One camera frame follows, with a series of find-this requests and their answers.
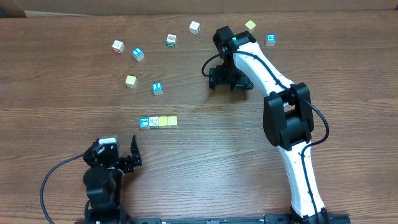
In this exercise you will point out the wooden block yellow B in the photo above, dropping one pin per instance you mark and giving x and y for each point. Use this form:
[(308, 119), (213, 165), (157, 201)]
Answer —
[(163, 122)]

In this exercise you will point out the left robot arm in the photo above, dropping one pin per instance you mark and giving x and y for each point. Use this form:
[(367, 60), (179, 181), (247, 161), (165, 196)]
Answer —
[(104, 180)]

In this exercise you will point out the wooden block yellow left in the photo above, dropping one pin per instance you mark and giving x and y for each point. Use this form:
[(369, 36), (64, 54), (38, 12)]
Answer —
[(131, 81)]

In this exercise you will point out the wooden block far white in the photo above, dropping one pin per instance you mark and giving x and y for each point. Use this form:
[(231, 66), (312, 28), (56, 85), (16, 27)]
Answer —
[(194, 27)]

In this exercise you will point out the wooden block pink trim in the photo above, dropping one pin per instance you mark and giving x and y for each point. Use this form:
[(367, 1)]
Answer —
[(118, 46)]

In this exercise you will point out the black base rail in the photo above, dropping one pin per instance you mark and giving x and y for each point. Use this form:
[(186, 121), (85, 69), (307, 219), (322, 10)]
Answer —
[(266, 219)]

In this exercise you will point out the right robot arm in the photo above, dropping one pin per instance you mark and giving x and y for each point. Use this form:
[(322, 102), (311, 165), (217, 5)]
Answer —
[(287, 115)]

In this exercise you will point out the cardboard back board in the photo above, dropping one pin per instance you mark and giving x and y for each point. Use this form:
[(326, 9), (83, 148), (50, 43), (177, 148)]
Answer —
[(22, 8)]

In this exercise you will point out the wooden block green face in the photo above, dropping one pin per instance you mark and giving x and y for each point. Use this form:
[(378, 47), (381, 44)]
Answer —
[(171, 40)]

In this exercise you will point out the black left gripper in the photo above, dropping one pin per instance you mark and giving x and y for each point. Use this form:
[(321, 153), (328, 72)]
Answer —
[(126, 162)]

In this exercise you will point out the wooden block blue P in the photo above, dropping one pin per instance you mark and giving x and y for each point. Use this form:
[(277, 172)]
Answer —
[(270, 40)]

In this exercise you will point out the wooden block yellow far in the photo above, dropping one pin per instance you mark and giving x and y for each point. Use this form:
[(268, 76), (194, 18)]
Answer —
[(250, 26)]

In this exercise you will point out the wooden block green trim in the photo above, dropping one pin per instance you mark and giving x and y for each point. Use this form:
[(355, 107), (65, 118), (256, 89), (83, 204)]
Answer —
[(154, 122)]

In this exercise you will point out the wooden block blue middle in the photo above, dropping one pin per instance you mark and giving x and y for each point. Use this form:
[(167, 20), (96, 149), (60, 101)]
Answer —
[(157, 88)]

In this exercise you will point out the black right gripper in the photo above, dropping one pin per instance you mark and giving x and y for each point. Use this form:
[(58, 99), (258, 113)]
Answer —
[(217, 78)]

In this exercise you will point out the wooden block green H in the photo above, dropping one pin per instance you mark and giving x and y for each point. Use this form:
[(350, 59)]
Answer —
[(172, 122)]

